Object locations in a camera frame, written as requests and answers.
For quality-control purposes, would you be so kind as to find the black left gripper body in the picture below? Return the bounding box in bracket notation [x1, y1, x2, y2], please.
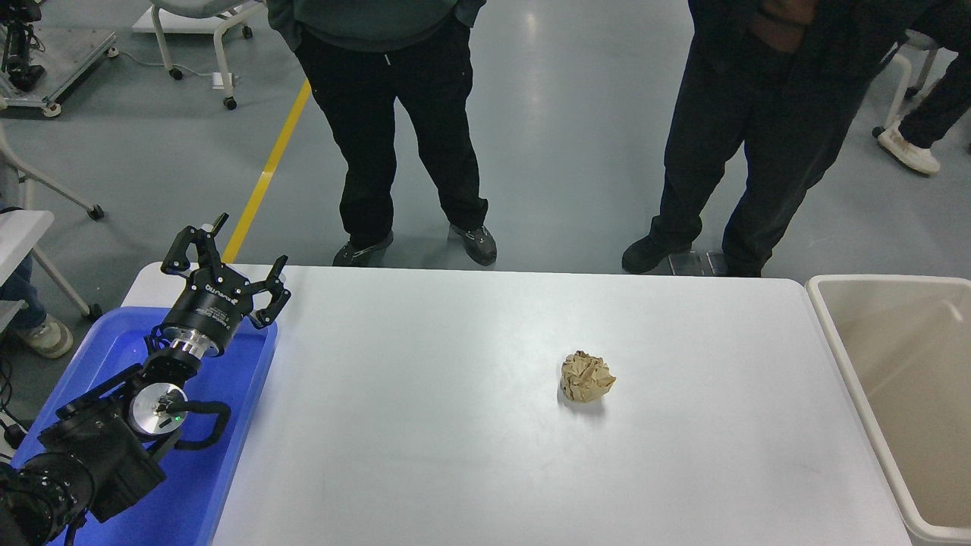
[168, 264, 256, 351]

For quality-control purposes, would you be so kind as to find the blue plastic tray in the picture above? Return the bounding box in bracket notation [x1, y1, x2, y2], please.
[11, 306, 278, 546]

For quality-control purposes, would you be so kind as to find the seated person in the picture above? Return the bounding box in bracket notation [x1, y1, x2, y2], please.
[0, 254, 74, 359]

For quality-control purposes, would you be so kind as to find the white chair on casters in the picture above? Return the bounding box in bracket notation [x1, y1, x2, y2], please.
[149, 0, 318, 111]

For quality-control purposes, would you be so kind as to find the grey metal wheeled platform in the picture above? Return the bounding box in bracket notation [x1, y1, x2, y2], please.
[0, 29, 120, 118]

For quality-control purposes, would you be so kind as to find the black machine on platform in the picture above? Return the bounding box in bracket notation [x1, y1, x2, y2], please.
[0, 0, 46, 93]

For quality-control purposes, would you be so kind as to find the crumpled tan paper ball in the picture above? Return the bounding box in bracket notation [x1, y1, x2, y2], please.
[561, 350, 617, 403]

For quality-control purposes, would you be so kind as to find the grey metal floor plate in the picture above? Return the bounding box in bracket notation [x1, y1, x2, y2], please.
[668, 250, 729, 278]

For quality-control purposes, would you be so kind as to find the person with badge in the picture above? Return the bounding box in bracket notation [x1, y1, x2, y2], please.
[621, 0, 934, 278]

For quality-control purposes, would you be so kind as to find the large pale plastic bin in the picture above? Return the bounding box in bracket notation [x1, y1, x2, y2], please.
[804, 273, 971, 546]

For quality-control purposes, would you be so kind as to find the black floor cable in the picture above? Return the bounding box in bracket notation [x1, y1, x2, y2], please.
[0, 356, 35, 456]

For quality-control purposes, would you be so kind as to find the white chair frame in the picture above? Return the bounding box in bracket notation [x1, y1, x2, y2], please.
[872, 30, 938, 139]

